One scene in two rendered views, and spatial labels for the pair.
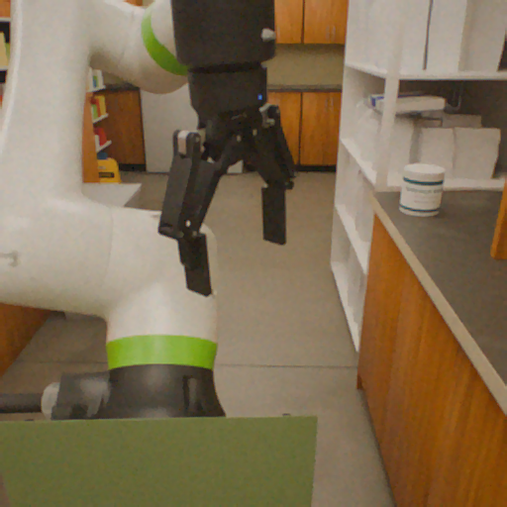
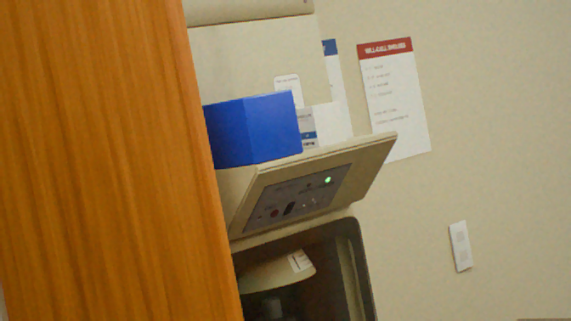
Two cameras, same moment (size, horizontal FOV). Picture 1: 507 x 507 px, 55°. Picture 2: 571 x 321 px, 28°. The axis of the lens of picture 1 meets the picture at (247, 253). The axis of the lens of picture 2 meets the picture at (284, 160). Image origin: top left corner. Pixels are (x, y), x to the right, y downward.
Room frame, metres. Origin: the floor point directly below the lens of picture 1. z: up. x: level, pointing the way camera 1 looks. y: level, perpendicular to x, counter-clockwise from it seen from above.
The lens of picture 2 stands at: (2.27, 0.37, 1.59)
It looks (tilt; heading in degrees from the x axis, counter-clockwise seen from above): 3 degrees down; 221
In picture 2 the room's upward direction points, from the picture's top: 11 degrees counter-clockwise
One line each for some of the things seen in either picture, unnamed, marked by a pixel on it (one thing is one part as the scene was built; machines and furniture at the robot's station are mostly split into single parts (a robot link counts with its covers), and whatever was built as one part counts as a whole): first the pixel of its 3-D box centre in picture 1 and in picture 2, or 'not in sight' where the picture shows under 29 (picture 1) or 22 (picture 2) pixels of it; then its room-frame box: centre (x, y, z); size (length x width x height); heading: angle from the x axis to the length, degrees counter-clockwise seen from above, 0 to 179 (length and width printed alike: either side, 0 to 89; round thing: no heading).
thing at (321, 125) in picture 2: not in sight; (319, 125); (0.94, -0.69, 1.54); 0.05 x 0.05 x 0.06; 74
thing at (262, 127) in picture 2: not in sight; (248, 130); (1.09, -0.69, 1.56); 0.10 x 0.10 x 0.09; 88
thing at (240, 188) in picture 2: not in sight; (308, 184); (0.99, -0.69, 1.46); 0.32 x 0.11 x 0.10; 178
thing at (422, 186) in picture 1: (421, 189); not in sight; (1.61, -0.59, 1.02); 0.13 x 0.13 x 0.15
